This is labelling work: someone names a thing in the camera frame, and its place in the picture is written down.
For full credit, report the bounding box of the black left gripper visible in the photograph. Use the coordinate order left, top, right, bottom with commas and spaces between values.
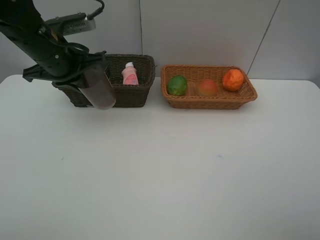
22, 34, 110, 93

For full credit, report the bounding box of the translucent pink plastic cup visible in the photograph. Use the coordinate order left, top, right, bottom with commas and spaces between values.
78, 65, 116, 110

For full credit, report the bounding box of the pink bottle white cap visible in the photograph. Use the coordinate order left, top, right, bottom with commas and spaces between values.
121, 62, 139, 86

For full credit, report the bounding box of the green lime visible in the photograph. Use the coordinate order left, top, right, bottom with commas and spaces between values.
167, 75, 188, 97

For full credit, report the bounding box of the red yellow peach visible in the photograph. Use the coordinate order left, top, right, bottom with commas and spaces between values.
197, 78, 218, 97

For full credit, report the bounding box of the orange tangerine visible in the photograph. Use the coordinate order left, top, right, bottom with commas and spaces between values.
222, 69, 245, 92

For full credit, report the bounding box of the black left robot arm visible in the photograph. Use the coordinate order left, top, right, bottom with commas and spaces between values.
0, 0, 112, 94

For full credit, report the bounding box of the dark brown wicker basket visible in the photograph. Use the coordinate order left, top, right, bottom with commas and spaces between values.
59, 53, 158, 109

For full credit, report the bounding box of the orange wicker basket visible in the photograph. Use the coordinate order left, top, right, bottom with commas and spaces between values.
161, 64, 258, 110

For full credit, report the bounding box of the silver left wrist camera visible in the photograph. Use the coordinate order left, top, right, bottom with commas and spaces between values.
45, 12, 96, 36

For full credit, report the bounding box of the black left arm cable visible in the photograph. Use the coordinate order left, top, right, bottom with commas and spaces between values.
37, 0, 106, 83

